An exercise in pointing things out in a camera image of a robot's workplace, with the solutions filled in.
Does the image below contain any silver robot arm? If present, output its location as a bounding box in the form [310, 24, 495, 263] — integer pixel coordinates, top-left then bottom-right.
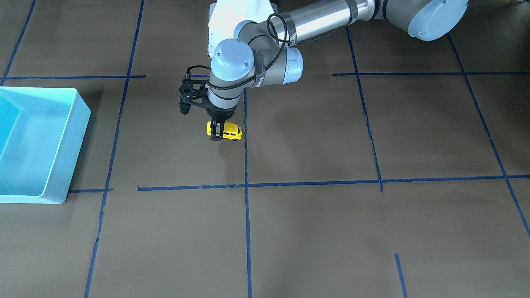
[205, 0, 468, 141]

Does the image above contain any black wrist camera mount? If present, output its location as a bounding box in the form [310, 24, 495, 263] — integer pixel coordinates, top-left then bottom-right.
[178, 79, 211, 115]

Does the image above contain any yellow beetle toy car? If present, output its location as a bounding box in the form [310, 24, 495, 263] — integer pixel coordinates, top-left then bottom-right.
[206, 121, 243, 141]

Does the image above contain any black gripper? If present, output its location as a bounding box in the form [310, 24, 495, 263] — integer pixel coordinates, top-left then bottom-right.
[207, 109, 236, 141]

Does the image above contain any light blue plastic bin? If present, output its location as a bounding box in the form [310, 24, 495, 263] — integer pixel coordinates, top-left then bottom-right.
[0, 87, 91, 204]

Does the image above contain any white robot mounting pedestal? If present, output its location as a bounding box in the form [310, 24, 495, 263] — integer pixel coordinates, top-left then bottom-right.
[207, 0, 278, 58]

